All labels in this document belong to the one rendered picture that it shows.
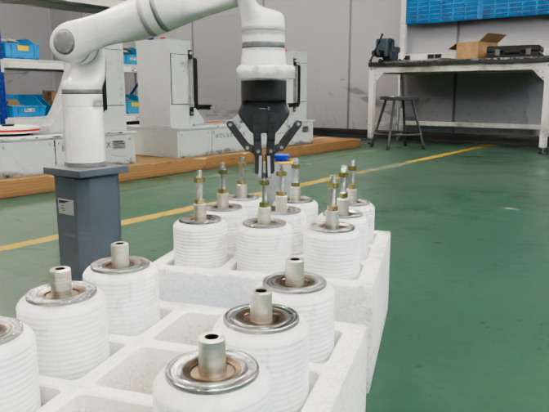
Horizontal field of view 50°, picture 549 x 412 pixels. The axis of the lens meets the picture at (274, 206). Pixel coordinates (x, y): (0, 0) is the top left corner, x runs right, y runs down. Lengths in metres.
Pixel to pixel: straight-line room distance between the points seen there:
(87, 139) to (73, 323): 0.83
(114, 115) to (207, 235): 2.49
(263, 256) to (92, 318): 0.38
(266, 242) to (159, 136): 2.87
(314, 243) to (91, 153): 0.68
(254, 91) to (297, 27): 6.15
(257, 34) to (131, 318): 0.47
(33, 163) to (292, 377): 2.63
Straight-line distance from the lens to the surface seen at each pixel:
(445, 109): 6.20
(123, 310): 0.76
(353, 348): 0.71
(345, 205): 1.09
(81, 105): 1.44
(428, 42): 6.30
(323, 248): 0.95
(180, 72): 3.78
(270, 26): 0.96
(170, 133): 3.73
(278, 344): 0.56
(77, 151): 1.45
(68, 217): 1.47
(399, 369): 1.08
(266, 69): 0.92
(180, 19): 1.33
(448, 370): 1.10
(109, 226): 1.47
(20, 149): 3.07
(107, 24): 1.39
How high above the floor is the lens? 0.47
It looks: 11 degrees down
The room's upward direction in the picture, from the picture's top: straight up
